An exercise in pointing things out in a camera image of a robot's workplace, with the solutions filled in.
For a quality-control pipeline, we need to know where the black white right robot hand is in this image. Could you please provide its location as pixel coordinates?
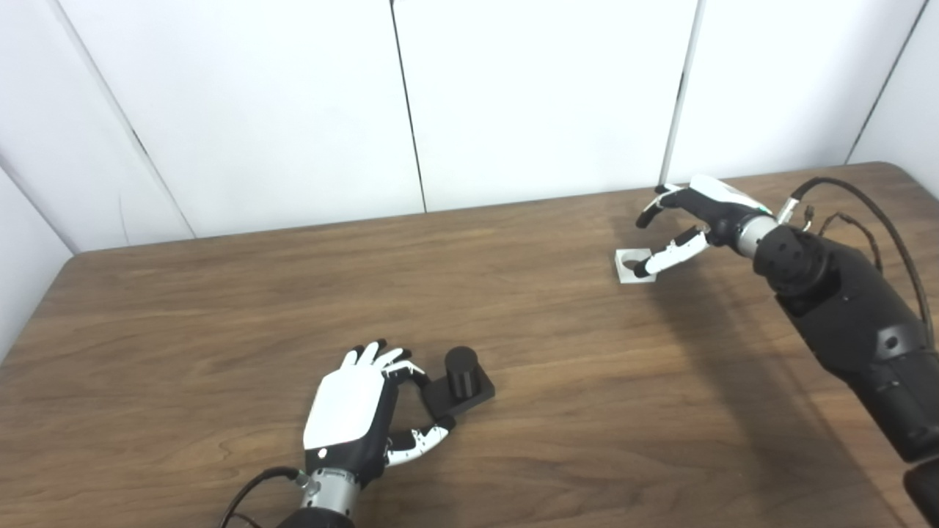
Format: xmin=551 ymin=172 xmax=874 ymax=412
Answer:
xmin=635 ymin=175 xmax=775 ymax=278

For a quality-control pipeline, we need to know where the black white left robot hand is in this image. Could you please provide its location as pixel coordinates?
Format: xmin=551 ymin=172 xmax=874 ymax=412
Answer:
xmin=303 ymin=340 xmax=457 ymax=485

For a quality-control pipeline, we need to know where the white square piece with hole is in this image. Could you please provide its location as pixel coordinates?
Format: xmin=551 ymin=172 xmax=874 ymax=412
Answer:
xmin=615 ymin=248 xmax=659 ymax=285

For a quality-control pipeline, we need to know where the black peg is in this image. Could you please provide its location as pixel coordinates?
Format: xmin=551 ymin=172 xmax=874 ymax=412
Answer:
xmin=421 ymin=346 xmax=496 ymax=420

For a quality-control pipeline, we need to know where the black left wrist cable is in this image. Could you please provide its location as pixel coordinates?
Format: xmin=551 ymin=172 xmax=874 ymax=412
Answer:
xmin=219 ymin=466 xmax=313 ymax=528

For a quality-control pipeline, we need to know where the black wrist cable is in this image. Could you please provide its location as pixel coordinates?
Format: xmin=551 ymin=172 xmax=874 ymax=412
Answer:
xmin=219 ymin=466 xmax=313 ymax=528
xmin=778 ymin=177 xmax=936 ymax=345

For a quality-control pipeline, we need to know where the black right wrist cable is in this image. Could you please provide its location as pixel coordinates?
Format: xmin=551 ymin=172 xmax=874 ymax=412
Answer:
xmin=778 ymin=177 xmax=936 ymax=345

